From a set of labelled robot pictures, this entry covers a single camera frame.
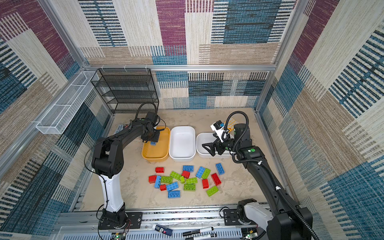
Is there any green lego plate studded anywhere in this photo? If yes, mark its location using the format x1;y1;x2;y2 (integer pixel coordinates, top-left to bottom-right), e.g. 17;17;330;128
185;178;198;184

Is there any light blue lego plate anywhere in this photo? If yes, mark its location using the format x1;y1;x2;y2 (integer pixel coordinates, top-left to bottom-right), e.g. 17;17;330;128
196;167;206;179

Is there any black white marker pen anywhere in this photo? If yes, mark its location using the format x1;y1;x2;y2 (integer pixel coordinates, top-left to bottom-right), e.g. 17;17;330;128
185;233;217;240

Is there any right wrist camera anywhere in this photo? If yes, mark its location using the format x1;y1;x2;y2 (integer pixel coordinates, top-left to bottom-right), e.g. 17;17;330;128
211;120;226;143

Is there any black wire mesh shelf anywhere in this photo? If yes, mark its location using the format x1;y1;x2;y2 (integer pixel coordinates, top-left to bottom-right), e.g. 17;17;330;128
91;68;159;114

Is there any green lego plate hollow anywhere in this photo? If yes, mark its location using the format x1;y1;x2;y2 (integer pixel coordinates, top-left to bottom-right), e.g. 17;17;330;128
183;184;196;192

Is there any large red lego brick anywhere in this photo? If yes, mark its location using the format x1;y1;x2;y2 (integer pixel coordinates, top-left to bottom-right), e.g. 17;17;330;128
182;171;191;179

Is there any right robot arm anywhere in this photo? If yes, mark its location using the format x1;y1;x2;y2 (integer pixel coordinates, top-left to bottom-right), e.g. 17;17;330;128
202;124;314;240

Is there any green lego plate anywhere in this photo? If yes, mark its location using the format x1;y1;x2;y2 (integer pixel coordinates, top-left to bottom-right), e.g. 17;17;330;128
161;176;173;184
206;186;219;197
170;171;182;181

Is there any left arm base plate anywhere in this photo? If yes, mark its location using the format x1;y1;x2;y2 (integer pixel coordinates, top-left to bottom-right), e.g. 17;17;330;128
98;210;143;230

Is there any green lego brick right centre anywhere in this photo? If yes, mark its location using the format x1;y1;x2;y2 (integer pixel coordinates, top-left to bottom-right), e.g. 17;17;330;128
202;169;211;180

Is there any red lego brick tall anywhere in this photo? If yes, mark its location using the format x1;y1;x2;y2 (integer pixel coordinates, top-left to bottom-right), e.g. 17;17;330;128
155;167;165;174

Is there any small red brick right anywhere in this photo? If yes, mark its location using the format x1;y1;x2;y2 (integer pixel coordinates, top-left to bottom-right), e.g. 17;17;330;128
202;179;210;189

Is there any right white plastic tub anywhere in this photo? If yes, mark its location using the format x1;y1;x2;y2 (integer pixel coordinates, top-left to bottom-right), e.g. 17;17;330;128
195;132;233;159

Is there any white wire wall basket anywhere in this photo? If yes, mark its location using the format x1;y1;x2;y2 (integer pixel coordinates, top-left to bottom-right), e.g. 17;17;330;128
36;71;95;135

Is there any white plastic tub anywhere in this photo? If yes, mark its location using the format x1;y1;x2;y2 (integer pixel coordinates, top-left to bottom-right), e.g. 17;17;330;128
195;132;233;159
169;126;196;162

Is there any middle white plastic tub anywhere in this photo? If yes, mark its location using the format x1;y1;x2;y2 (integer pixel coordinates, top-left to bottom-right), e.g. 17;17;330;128
169;126;196;162

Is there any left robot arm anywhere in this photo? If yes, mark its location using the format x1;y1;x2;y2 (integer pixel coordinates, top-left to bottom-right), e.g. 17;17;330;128
92;117;160;213

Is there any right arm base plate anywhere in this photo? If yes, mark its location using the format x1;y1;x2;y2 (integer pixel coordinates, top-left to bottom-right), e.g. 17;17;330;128
222;209;251;226

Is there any yellow calculator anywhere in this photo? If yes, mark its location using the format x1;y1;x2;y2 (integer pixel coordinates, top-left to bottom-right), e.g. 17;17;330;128
227;118;239;132

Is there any yellow plastic tub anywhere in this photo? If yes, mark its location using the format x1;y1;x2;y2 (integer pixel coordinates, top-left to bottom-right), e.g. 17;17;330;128
142;127;171;163

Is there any treehouse paperback book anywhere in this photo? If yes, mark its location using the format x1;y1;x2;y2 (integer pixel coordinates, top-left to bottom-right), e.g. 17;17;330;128
115;124;126;134

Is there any blue marker pen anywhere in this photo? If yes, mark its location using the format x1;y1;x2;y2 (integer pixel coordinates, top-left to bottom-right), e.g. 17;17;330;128
152;224;173;237

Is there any blue lego plate front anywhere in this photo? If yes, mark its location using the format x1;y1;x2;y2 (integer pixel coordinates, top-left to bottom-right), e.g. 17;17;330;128
168;191;181;199

